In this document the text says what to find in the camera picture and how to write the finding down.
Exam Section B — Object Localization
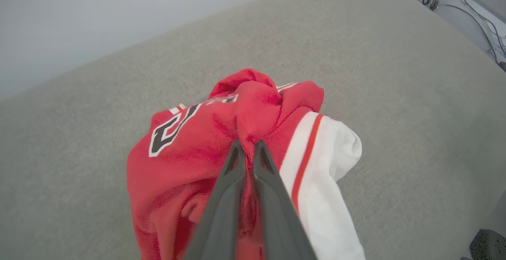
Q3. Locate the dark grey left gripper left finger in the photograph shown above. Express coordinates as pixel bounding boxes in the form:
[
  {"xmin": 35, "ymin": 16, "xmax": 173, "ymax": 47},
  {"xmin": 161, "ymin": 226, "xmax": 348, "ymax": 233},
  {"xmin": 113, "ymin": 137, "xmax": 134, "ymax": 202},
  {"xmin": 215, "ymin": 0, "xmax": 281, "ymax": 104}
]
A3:
[{"xmin": 184, "ymin": 140, "xmax": 247, "ymax": 260}]

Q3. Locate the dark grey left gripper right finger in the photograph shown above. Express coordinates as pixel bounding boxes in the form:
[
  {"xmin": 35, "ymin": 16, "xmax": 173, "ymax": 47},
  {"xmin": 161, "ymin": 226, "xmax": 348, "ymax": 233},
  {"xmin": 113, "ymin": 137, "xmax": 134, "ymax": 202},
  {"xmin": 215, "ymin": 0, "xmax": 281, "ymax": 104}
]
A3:
[{"xmin": 253, "ymin": 140, "xmax": 317, "ymax": 260}]

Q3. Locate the red fleece cloth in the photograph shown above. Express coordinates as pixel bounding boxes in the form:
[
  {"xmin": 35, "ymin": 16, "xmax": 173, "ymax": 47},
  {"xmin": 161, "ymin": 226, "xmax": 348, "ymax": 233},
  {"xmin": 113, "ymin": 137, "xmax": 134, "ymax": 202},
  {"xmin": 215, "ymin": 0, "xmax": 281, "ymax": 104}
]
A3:
[{"xmin": 126, "ymin": 68, "xmax": 366, "ymax": 260}]

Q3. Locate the grey fabric surface cover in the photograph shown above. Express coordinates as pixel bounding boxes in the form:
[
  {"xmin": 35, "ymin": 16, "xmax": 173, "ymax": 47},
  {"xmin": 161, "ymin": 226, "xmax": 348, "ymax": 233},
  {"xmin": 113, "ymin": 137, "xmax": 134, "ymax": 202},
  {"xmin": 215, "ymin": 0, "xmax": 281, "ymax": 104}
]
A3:
[{"xmin": 0, "ymin": 0, "xmax": 506, "ymax": 260}]

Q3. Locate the black speckled object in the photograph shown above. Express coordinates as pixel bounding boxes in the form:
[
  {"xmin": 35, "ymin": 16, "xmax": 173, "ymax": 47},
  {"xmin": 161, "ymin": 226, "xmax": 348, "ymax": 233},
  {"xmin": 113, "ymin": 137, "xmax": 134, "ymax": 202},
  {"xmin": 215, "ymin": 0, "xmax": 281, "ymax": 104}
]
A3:
[{"xmin": 461, "ymin": 228, "xmax": 506, "ymax": 260}]

